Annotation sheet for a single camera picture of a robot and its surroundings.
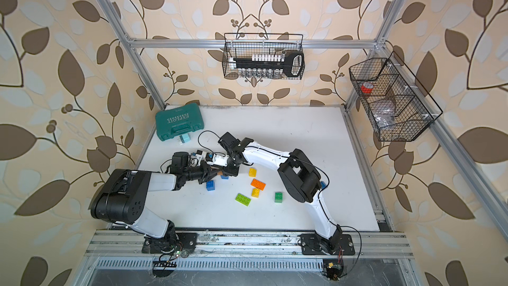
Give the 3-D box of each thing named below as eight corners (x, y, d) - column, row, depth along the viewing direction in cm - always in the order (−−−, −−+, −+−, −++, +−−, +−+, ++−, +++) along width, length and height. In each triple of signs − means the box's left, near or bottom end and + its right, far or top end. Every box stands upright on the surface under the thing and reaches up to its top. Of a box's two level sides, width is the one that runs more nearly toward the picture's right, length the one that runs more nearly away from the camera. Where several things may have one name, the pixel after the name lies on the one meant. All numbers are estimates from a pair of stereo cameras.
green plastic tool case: (159, 141, 106) (156, 136, 102) (157, 117, 117) (154, 112, 113) (205, 128, 112) (203, 123, 108) (199, 106, 123) (197, 101, 119)
